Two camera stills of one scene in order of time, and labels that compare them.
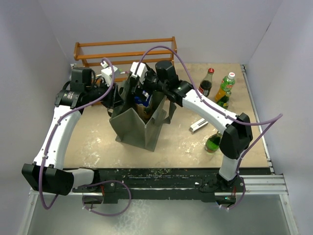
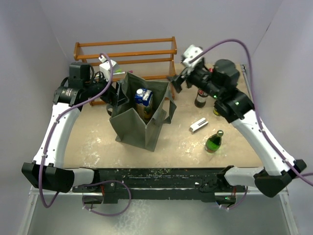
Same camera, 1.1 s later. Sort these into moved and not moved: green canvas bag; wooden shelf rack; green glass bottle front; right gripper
Moved: right gripper
Not moved: green canvas bag; green glass bottle front; wooden shelf rack
